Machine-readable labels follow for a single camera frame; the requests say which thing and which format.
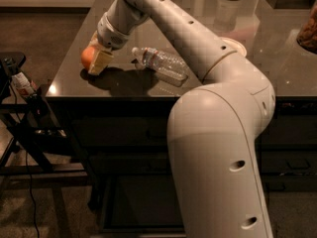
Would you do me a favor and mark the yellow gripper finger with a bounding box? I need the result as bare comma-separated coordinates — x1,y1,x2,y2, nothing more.
88,50,114,75

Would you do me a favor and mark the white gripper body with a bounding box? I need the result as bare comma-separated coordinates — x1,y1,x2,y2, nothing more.
90,13,129,51

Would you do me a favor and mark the orange fruit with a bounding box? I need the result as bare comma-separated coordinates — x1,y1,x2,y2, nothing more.
81,46,96,70

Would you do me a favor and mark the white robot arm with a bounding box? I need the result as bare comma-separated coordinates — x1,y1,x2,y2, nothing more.
94,0,275,238

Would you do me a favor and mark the top left drawer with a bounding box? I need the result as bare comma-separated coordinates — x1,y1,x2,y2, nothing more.
72,117,167,147

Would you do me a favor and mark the middle left drawer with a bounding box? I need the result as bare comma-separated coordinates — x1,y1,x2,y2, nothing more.
90,153,170,174

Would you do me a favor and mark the open bottom left drawer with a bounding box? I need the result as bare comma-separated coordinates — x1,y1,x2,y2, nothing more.
100,175,183,233

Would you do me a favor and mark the top right drawer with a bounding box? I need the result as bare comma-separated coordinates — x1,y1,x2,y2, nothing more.
258,115,317,149

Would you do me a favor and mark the middle right drawer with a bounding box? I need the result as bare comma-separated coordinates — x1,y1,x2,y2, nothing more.
261,151,317,174

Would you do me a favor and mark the bottom right drawer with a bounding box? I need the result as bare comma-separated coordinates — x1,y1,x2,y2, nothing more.
263,177,317,192

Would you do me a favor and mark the clear plastic water bottle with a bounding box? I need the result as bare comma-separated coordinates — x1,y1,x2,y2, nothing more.
132,48,187,81

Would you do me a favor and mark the small bottle on stand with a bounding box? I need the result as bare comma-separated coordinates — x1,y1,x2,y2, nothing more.
12,71,37,99

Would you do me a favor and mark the black side stand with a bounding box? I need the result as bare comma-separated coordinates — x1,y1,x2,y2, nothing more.
0,52,84,176

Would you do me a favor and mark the white paper bowl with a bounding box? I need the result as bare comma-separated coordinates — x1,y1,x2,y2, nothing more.
221,37,247,57

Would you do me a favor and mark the jar of nuts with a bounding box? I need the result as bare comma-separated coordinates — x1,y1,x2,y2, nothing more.
296,0,317,54

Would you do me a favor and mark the black cable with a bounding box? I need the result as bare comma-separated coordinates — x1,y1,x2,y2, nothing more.
9,82,42,238

